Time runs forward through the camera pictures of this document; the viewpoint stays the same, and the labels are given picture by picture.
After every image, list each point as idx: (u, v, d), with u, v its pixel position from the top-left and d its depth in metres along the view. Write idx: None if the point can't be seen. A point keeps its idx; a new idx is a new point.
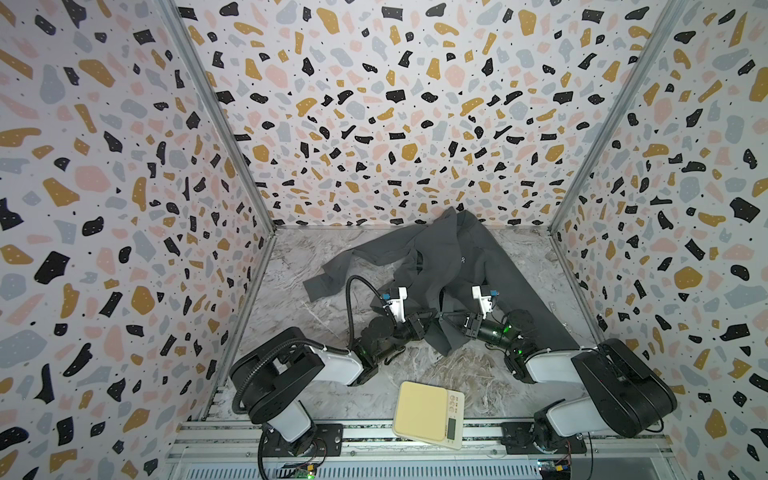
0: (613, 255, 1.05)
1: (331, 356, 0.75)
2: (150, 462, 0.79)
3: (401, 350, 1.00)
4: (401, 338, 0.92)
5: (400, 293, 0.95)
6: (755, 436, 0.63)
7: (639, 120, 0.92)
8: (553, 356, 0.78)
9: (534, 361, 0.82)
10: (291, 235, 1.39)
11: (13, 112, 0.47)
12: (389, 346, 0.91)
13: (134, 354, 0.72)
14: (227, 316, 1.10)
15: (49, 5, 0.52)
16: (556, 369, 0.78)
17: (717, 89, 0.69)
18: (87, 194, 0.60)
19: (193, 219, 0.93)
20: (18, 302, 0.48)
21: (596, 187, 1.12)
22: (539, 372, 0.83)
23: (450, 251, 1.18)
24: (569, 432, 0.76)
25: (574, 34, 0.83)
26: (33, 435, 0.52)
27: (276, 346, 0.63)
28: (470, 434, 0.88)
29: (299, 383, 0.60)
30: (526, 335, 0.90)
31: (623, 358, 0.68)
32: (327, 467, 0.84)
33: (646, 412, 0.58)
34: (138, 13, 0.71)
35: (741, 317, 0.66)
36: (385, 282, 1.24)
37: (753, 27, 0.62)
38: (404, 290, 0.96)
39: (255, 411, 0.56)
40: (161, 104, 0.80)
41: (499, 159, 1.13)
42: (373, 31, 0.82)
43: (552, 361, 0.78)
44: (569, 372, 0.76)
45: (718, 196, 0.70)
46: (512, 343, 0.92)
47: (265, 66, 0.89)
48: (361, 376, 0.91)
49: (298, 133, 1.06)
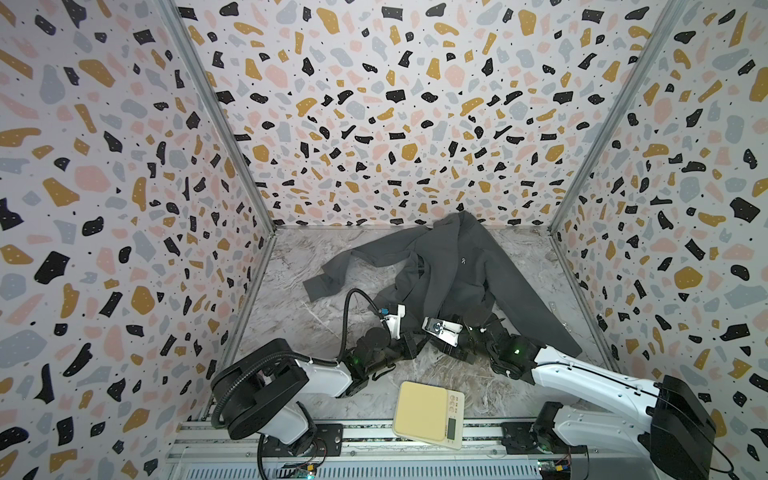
0: (613, 255, 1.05)
1: (317, 368, 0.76)
2: (150, 462, 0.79)
3: (391, 364, 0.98)
4: (395, 351, 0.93)
5: (398, 309, 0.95)
6: (755, 436, 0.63)
7: (639, 120, 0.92)
8: (578, 373, 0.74)
9: (548, 371, 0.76)
10: (291, 235, 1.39)
11: (14, 113, 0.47)
12: (383, 358, 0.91)
13: (134, 354, 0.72)
14: (227, 316, 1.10)
15: (49, 5, 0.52)
16: (584, 387, 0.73)
17: (717, 89, 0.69)
18: (87, 194, 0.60)
19: (193, 219, 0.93)
20: (17, 302, 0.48)
21: (596, 187, 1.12)
22: (550, 380, 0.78)
23: (448, 254, 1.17)
24: (576, 442, 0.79)
25: (575, 34, 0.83)
26: (33, 435, 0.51)
27: (260, 359, 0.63)
28: (470, 435, 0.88)
29: (282, 397, 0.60)
30: (490, 328, 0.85)
31: (690, 404, 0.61)
32: (327, 467, 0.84)
33: (704, 457, 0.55)
34: (138, 13, 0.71)
35: (741, 317, 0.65)
36: (379, 292, 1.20)
37: (753, 27, 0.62)
38: (404, 307, 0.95)
39: (235, 426, 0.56)
40: (161, 104, 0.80)
41: (499, 159, 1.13)
42: (372, 31, 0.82)
43: (577, 379, 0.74)
44: (601, 389, 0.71)
45: (718, 196, 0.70)
46: (488, 347, 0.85)
47: (265, 66, 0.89)
48: (350, 386, 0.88)
49: (299, 133, 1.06)
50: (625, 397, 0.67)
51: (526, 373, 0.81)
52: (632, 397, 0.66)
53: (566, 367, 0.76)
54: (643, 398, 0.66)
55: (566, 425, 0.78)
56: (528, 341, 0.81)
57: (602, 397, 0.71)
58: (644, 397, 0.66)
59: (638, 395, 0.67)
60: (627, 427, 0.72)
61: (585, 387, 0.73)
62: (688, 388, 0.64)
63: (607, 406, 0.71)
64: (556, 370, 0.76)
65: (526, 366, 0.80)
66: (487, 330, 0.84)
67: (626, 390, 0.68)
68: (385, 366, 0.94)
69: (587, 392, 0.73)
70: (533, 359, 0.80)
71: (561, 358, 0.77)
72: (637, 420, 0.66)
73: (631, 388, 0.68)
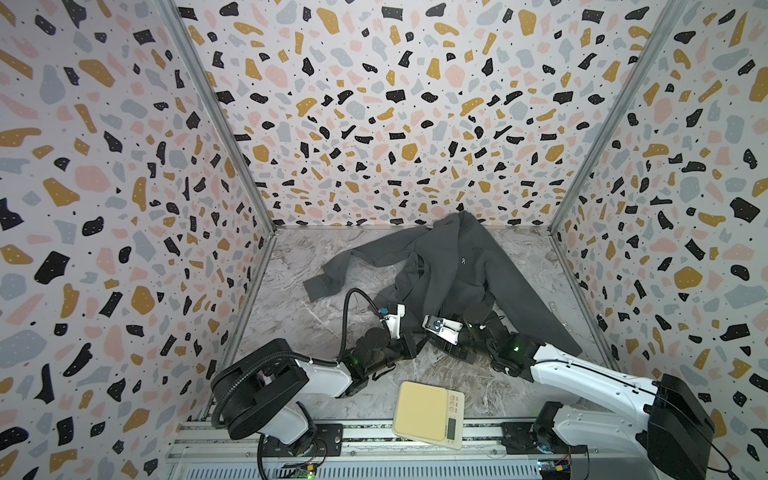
0: (613, 255, 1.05)
1: (317, 368, 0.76)
2: (150, 462, 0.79)
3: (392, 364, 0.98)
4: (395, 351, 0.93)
5: (398, 309, 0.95)
6: (755, 436, 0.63)
7: (639, 120, 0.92)
8: (577, 370, 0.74)
9: (547, 369, 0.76)
10: (291, 235, 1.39)
11: (14, 113, 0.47)
12: (383, 358, 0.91)
13: (134, 354, 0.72)
14: (227, 316, 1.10)
15: (49, 5, 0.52)
16: (583, 385, 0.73)
17: (717, 89, 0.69)
18: (87, 194, 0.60)
19: (193, 219, 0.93)
20: (18, 302, 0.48)
21: (596, 187, 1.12)
22: (549, 378, 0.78)
23: (448, 254, 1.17)
24: (576, 442, 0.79)
25: (575, 34, 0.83)
26: (33, 435, 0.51)
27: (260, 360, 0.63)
28: (470, 435, 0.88)
29: (282, 397, 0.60)
30: (490, 325, 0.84)
31: (688, 403, 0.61)
32: (327, 468, 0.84)
33: (701, 457, 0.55)
34: (138, 13, 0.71)
35: (741, 317, 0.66)
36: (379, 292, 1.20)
37: (752, 27, 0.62)
38: (403, 306, 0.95)
39: (235, 426, 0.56)
40: (161, 104, 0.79)
41: (499, 159, 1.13)
42: (373, 31, 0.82)
43: (576, 377, 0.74)
44: (600, 387, 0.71)
45: (718, 196, 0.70)
46: (488, 344, 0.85)
47: (265, 66, 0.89)
48: (349, 387, 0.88)
49: (298, 133, 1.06)
50: (623, 395, 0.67)
51: (525, 370, 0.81)
52: (630, 395, 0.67)
53: (565, 365, 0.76)
54: (641, 396, 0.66)
55: (566, 425, 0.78)
56: (527, 338, 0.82)
57: (600, 395, 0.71)
58: (642, 395, 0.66)
59: (636, 393, 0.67)
60: (626, 426, 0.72)
61: (583, 385, 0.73)
62: (686, 387, 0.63)
63: (606, 404, 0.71)
64: (556, 368, 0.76)
65: (525, 364, 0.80)
66: (487, 327, 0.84)
67: (625, 388, 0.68)
68: (385, 366, 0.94)
69: (586, 390, 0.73)
70: (533, 357, 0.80)
71: (561, 356, 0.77)
72: (635, 418, 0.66)
73: (630, 387, 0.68)
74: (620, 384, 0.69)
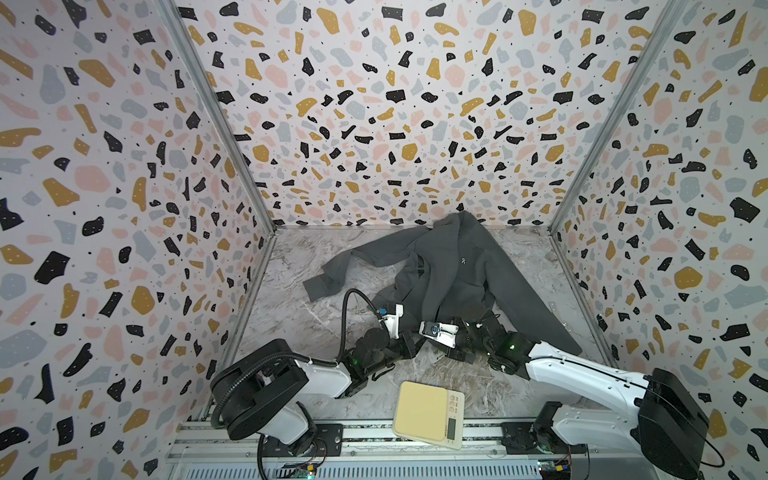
0: (613, 255, 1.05)
1: (317, 368, 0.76)
2: (150, 462, 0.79)
3: (391, 364, 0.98)
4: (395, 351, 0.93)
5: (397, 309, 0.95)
6: (755, 436, 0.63)
7: (639, 120, 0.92)
8: (571, 366, 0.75)
9: (542, 366, 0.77)
10: (291, 235, 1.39)
11: (13, 113, 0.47)
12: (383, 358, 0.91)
13: (134, 354, 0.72)
14: (227, 316, 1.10)
15: (49, 5, 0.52)
16: (578, 381, 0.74)
17: (717, 89, 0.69)
18: (87, 194, 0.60)
19: (193, 219, 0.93)
20: (18, 302, 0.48)
21: (596, 187, 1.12)
22: (545, 375, 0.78)
23: (448, 254, 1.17)
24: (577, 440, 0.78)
25: (574, 34, 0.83)
26: (33, 435, 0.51)
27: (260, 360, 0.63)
28: (470, 435, 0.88)
29: (282, 397, 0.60)
30: (487, 323, 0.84)
31: (680, 397, 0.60)
32: (327, 468, 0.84)
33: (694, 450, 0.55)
34: (138, 13, 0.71)
35: (741, 317, 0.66)
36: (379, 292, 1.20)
37: (752, 27, 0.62)
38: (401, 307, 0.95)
39: (235, 427, 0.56)
40: (161, 104, 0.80)
41: (499, 159, 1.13)
42: (372, 31, 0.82)
43: (569, 373, 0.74)
44: (593, 382, 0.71)
45: (718, 196, 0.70)
46: (484, 342, 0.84)
47: (265, 66, 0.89)
48: (349, 387, 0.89)
49: (299, 133, 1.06)
50: (614, 389, 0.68)
51: (521, 367, 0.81)
52: (622, 389, 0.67)
53: (559, 361, 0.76)
54: (633, 390, 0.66)
55: (565, 423, 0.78)
56: (523, 338, 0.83)
57: (594, 390, 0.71)
58: (633, 389, 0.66)
59: (627, 387, 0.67)
60: (622, 422, 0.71)
61: (577, 381, 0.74)
62: (679, 381, 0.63)
63: (600, 399, 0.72)
64: (550, 365, 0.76)
65: (521, 361, 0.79)
66: (483, 326, 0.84)
67: (616, 382, 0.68)
68: (385, 366, 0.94)
69: (581, 386, 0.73)
70: (528, 354, 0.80)
71: (555, 353, 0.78)
72: (627, 412, 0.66)
73: (621, 381, 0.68)
74: (612, 379, 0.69)
